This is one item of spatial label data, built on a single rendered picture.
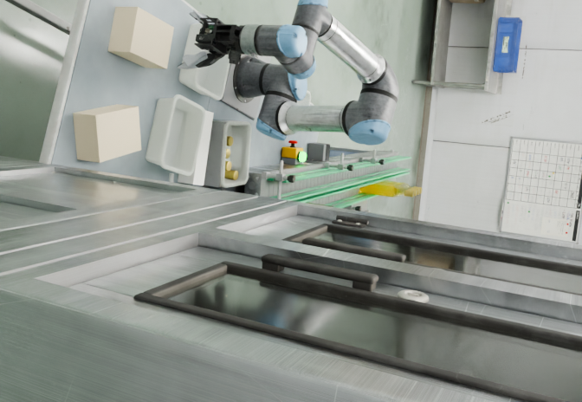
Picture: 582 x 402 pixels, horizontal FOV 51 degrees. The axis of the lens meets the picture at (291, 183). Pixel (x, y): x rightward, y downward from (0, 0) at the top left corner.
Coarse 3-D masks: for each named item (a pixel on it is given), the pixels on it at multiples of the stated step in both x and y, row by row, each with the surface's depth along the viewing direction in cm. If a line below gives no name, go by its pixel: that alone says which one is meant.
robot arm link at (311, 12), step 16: (304, 0) 155; (320, 0) 155; (304, 16) 154; (320, 16) 155; (320, 32) 159; (336, 32) 161; (336, 48) 165; (352, 48) 167; (352, 64) 172; (368, 64) 174; (384, 64) 178; (368, 80) 179; (384, 80) 180
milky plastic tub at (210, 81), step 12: (192, 24) 191; (192, 36) 190; (192, 48) 189; (228, 60) 201; (180, 72) 189; (192, 72) 187; (204, 72) 201; (216, 72) 201; (228, 72) 201; (192, 84) 188; (204, 84) 202; (216, 84) 201; (216, 96) 196
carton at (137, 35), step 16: (128, 16) 159; (144, 16) 160; (112, 32) 160; (128, 32) 158; (144, 32) 161; (160, 32) 167; (112, 48) 160; (128, 48) 158; (144, 48) 162; (160, 48) 168; (144, 64) 171; (160, 64) 169
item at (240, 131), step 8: (224, 128) 201; (232, 128) 218; (240, 128) 217; (248, 128) 216; (224, 136) 201; (232, 136) 218; (240, 136) 217; (248, 136) 216; (224, 144) 202; (240, 144) 217; (248, 144) 216; (224, 152) 202; (232, 152) 219; (240, 152) 218; (248, 152) 217; (224, 160) 203; (232, 160) 219; (240, 160) 218; (248, 160) 217; (224, 168) 203; (232, 168) 219; (240, 168) 218; (248, 168) 218; (240, 176) 219; (248, 176) 218; (224, 184) 205; (232, 184) 209; (240, 184) 214
